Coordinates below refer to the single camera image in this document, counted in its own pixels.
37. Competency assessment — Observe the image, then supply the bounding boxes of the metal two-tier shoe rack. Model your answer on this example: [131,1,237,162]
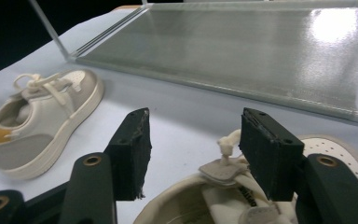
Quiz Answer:
[27,0,358,128]

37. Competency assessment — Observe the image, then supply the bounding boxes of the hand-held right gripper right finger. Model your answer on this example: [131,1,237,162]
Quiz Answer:
[239,107,358,224]

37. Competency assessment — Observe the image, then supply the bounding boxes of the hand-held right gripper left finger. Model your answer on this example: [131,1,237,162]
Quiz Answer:
[59,107,153,224]

